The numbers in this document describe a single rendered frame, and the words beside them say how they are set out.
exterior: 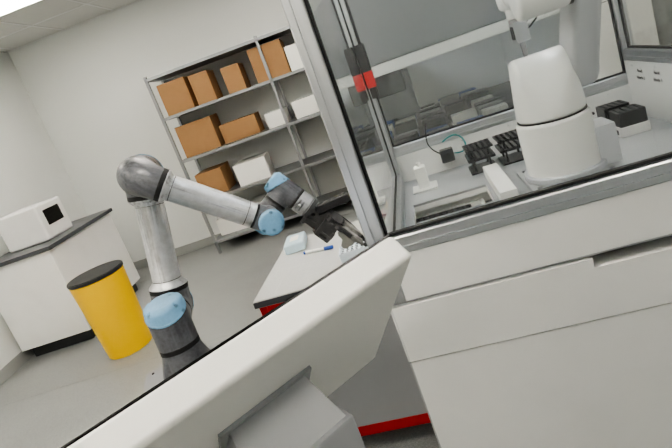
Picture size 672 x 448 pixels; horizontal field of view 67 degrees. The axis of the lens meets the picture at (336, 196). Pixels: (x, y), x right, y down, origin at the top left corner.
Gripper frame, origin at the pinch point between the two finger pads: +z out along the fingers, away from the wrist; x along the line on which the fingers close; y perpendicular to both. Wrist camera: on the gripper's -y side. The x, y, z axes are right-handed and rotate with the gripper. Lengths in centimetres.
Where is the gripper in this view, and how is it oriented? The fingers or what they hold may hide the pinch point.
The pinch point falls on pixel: (362, 238)
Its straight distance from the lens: 165.5
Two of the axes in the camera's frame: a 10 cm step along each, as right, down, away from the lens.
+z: 8.1, 5.8, 0.7
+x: -1.2, 2.8, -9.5
